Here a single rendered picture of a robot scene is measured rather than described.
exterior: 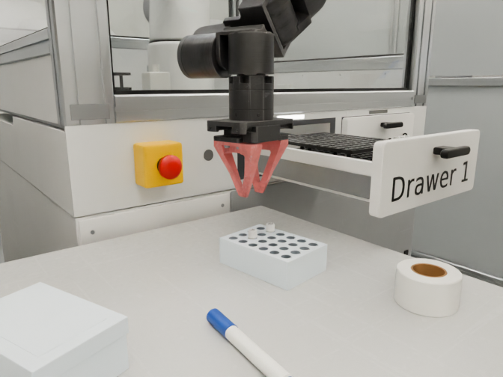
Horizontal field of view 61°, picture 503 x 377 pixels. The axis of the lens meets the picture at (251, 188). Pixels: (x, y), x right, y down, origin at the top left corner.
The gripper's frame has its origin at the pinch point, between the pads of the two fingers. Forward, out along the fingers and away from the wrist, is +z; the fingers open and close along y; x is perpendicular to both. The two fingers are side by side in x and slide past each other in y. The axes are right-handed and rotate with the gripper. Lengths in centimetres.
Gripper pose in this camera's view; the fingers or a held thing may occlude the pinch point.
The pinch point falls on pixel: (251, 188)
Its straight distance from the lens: 56.8
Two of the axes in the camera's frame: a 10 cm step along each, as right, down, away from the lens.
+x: 7.5, 1.5, -6.4
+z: 0.0, 9.7, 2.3
